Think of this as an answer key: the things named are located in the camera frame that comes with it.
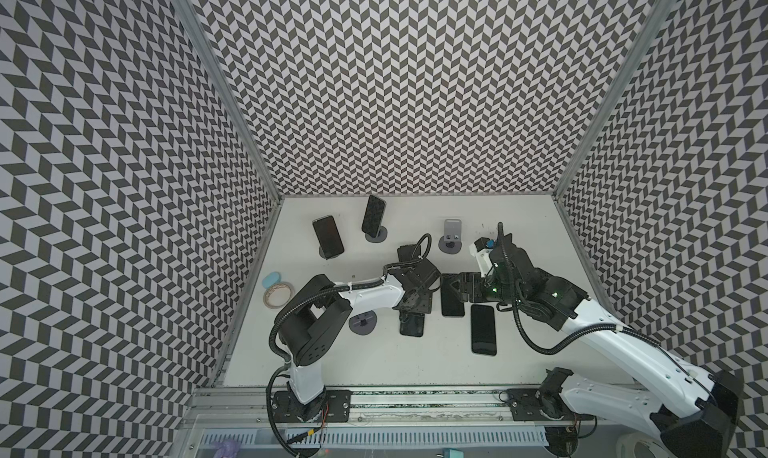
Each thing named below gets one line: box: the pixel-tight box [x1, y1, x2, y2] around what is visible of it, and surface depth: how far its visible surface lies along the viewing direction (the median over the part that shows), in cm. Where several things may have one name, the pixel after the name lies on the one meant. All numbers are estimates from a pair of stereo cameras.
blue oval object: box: [262, 271, 281, 289], surface depth 91 cm
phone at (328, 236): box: [312, 215, 345, 260], surface depth 100 cm
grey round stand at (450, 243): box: [438, 234, 462, 254], surface depth 101 cm
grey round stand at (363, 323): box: [348, 310, 378, 335], surface depth 84 cm
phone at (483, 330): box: [471, 304, 497, 356], surface depth 84 cm
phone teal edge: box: [361, 194, 387, 238], surface depth 101 cm
